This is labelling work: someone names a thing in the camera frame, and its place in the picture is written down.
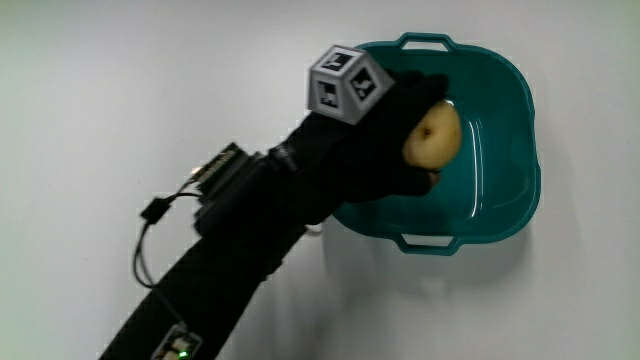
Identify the person's left hand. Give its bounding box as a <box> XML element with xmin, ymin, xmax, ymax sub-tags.
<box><xmin>272</xmin><ymin>44</ymin><xmax>450</xmax><ymax>222</ymax></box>

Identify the yellow pear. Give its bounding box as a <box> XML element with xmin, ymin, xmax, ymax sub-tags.
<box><xmin>401</xmin><ymin>99</ymin><xmax>464</xmax><ymax>173</ymax></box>

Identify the teal plastic basin plate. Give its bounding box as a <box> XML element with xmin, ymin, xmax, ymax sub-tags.
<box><xmin>331</xmin><ymin>32</ymin><xmax>543</xmax><ymax>257</ymax></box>

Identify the person's left forearm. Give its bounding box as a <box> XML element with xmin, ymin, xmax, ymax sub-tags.
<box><xmin>98</xmin><ymin>164</ymin><xmax>346</xmax><ymax>360</ymax></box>

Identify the black wrist sensor module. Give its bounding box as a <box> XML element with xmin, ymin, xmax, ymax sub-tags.
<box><xmin>192</xmin><ymin>141</ymin><xmax>266</xmax><ymax>237</ymax></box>

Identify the small circuit board green light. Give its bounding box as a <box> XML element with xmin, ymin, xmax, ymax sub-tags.
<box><xmin>150</xmin><ymin>322</ymin><xmax>204</xmax><ymax>360</ymax></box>

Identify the black cable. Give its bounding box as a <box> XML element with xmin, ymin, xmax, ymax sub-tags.
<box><xmin>132</xmin><ymin>179</ymin><xmax>205</xmax><ymax>290</ymax></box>

